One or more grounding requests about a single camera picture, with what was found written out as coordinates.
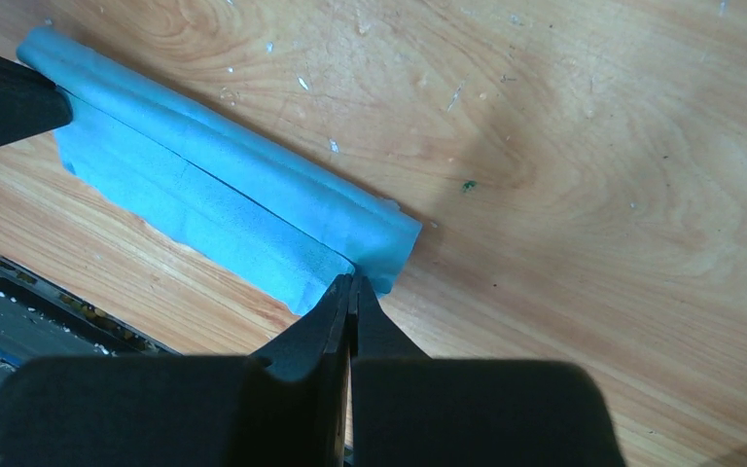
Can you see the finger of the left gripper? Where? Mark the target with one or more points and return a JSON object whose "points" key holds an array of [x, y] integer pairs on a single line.
{"points": [[30, 103]]}

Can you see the light blue cleaning cloth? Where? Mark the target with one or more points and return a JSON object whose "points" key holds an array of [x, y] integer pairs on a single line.
{"points": [[285, 225]]}

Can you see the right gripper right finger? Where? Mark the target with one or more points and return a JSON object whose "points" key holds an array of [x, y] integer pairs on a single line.
{"points": [[413, 410]]}

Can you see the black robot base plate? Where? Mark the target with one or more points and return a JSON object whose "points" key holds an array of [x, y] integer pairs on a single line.
{"points": [[39, 319]]}

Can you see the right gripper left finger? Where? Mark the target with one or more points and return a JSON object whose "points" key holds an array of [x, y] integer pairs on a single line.
{"points": [[282, 405]]}

